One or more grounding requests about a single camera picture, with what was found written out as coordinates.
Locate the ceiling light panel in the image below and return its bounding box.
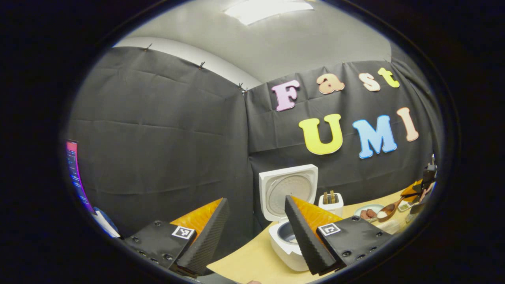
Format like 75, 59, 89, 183
224, 0, 315, 26

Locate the white toaster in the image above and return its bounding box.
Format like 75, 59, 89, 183
318, 192, 344, 217

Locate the computer monitor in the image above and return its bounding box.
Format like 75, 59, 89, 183
65, 140, 94, 213

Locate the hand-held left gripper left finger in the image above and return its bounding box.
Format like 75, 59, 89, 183
120, 198, 230, 277

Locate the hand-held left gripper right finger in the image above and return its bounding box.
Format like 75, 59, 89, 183
284, 195, 393, 276

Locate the white rice cooker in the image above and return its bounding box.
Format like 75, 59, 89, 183
258, 164, 318, 272

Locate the brown wooden spoon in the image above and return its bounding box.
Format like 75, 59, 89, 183
377, 196, 407, 222

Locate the black backdrop cloth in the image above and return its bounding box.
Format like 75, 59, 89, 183
65, 47, 444, 253

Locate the pale green plate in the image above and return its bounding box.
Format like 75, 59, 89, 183
354, 204, 385, 220

